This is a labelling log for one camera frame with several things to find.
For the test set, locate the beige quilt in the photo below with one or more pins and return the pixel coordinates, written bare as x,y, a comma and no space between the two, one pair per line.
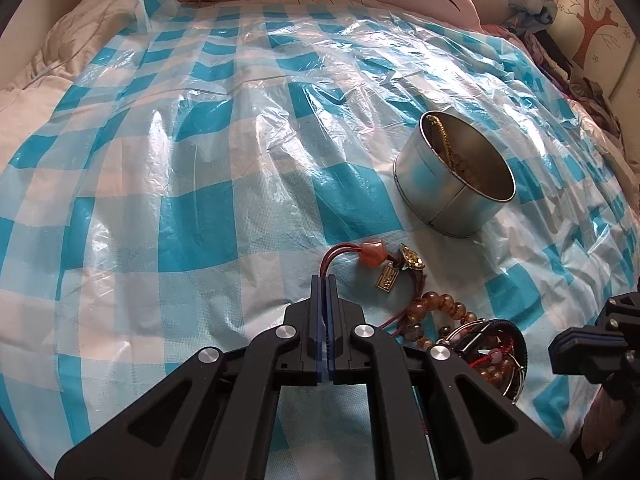
60,50

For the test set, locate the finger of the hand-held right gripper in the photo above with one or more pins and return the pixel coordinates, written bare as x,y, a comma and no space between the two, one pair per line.
620,315
600,367

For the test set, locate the round metal tin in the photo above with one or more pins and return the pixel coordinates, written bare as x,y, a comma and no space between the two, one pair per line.
440,195

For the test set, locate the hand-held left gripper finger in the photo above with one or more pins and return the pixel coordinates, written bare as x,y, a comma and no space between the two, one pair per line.
330,310
320,310

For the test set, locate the pile of dark clothes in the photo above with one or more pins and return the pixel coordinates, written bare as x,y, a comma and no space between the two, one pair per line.
590,90

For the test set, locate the thin silver bangle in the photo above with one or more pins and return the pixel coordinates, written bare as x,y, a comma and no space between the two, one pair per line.
517,385

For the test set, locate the blue checkered plastic sheet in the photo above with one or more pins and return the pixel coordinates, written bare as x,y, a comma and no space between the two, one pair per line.
200,210

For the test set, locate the pink cloth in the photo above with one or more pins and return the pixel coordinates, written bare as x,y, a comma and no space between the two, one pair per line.
610,420

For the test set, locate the brown tree wall sticker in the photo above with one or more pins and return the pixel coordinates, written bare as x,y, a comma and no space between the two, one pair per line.
592,25

